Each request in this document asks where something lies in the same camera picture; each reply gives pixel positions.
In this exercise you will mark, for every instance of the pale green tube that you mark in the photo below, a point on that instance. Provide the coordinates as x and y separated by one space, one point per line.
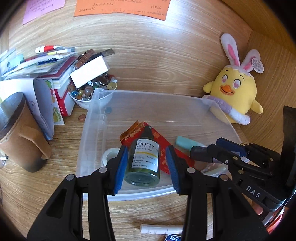
216 172

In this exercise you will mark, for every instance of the blue staples box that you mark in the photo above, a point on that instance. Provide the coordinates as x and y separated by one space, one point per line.
172 238

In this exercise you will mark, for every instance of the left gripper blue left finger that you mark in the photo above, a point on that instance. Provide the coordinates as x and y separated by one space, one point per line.
120 173

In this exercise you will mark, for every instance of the white lip balm stick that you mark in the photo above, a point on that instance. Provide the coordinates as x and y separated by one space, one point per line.
161 229

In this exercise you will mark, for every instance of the pink sticky note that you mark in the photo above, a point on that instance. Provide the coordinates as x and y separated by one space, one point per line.
37 8

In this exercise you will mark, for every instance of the right hand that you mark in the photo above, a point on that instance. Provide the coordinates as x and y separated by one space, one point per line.
257 208

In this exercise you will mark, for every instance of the stack of books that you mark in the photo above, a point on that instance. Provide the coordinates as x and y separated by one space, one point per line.
38 79

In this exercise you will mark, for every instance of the brown mug with lid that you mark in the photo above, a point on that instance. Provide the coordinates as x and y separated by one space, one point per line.
22 140

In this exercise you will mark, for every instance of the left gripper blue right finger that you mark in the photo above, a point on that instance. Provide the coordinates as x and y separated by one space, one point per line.
177 169

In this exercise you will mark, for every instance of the dark green pump bottle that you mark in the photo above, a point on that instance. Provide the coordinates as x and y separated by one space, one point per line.
143 161

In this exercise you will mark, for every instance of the teal tube in box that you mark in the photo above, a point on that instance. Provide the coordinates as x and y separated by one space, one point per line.
187 143

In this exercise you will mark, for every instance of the orange sticky note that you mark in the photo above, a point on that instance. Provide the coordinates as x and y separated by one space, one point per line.
153 9

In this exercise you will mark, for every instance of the clear plastic storage box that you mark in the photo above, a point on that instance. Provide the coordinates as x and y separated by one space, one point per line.
111 113

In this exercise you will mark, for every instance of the white bowl of beads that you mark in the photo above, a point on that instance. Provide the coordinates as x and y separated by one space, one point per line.
82 96

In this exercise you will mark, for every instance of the yellow chick plush toy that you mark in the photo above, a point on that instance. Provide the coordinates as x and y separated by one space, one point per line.
234 89

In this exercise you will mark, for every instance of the red white marker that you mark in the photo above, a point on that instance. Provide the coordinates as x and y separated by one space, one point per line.
47 48

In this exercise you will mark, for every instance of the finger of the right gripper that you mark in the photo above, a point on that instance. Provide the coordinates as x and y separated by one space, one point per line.
198 153
232 147

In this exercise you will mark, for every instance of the white card box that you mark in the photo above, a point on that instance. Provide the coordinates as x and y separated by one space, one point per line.
89 71

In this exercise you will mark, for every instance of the white tape roll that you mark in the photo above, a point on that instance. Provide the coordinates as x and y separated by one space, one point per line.
109 154

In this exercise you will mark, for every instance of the red envelope packet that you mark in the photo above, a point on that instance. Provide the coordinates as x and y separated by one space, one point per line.
137 129

